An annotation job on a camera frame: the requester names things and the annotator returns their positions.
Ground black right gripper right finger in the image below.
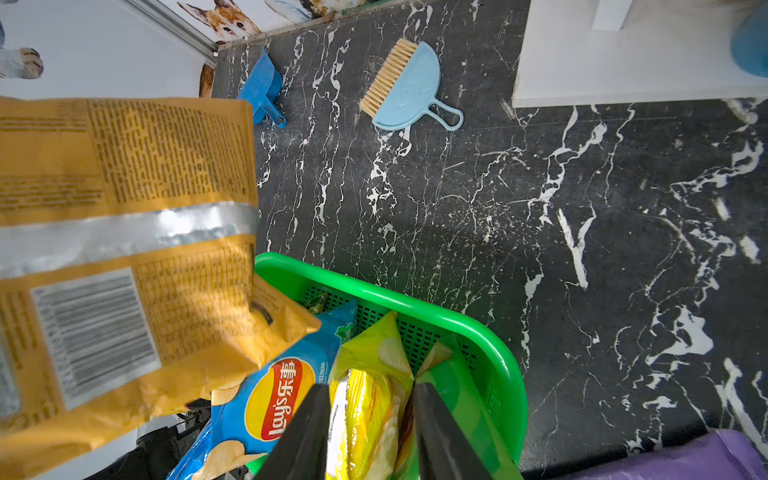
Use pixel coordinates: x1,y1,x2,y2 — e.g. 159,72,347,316
414,383,491,480

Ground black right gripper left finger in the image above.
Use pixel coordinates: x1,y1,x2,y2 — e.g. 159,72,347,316
255,384,330,480

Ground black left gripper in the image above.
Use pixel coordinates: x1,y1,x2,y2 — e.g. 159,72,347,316
87,399,211,480

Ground blue Lays chips bag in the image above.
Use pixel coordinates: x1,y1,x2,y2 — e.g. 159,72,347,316
168,300,358,479

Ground green cucumber chips bag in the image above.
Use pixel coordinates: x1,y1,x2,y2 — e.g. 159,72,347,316
392,335,521,479

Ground yellow Lays chips bag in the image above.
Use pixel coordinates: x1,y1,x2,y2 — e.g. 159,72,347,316
325,311,414,479

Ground orange chips bag silver stripe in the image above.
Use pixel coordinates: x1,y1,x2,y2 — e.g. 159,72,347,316
1,98,320,479

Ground green plastic basket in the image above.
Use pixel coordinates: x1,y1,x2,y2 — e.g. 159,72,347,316
245,251,530,475

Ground purple Krax snack bag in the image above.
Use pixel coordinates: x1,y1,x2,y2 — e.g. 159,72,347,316
569,429,767,479

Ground light blue hand brush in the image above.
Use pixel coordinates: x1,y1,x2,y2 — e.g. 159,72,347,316
359,38,464,131

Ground blue plastic dustpan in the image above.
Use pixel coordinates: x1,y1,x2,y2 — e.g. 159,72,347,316
236,48,287,129

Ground white tiered display shelf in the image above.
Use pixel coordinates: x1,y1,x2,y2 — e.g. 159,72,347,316
512,1,767,108

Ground blue glitter can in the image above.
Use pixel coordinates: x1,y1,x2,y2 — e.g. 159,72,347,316
730,1,768,78

